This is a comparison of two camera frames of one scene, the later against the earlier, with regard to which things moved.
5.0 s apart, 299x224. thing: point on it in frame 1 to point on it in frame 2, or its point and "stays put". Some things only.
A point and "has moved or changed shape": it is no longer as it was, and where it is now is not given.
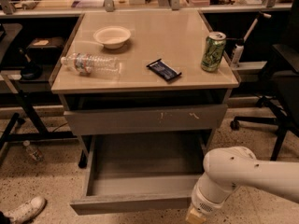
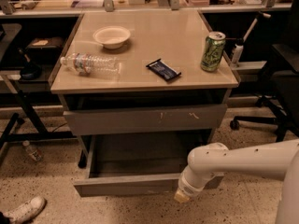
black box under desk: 48,49 stays put
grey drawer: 139,174 has moved or changed shape
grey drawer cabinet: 141,74 stays put
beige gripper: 204,203 to 189,189
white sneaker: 27,210 stays put
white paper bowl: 112,37 stays put
